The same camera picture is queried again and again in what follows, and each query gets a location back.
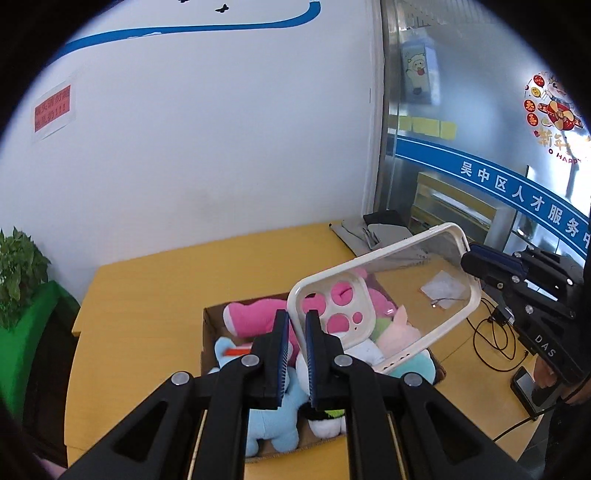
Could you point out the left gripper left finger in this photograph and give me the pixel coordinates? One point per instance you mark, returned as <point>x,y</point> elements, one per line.
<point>194,427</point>

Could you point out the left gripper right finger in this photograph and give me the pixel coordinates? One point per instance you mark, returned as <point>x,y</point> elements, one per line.
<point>399,428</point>

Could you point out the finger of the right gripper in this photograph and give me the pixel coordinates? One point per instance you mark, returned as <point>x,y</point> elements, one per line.
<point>494,274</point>
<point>492,256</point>

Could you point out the panda plush toy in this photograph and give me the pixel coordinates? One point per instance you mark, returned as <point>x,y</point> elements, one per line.
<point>329,420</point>

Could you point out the operator right hand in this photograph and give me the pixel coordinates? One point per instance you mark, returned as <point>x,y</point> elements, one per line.
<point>545,377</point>

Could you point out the white paper sheet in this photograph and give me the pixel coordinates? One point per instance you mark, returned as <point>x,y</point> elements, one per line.
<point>444,290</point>

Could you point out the small pink teal plush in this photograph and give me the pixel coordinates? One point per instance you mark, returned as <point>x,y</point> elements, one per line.
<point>394,334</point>

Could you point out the black phone on table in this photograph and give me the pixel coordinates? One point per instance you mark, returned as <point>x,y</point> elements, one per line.
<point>531,396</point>

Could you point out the cardboard box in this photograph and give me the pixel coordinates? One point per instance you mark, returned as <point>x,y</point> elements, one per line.
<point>270,433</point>

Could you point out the pink plush toy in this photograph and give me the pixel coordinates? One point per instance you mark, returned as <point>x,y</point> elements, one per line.
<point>348,307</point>

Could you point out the grey folded cloth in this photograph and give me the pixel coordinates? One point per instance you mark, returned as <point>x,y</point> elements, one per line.
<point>372,232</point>

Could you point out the red window decoration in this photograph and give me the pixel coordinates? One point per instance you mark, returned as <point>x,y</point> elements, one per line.
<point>554,120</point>

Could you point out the green covered table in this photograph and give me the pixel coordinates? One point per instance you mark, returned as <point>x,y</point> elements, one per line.
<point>19,343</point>

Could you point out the cartoon sheep poster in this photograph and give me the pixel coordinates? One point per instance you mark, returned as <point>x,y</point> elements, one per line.
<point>421,76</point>

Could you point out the potted green plant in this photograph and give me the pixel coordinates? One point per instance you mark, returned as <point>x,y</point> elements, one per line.
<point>23,269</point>

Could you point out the red wall notice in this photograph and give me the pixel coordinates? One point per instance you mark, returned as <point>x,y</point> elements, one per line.
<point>54,110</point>

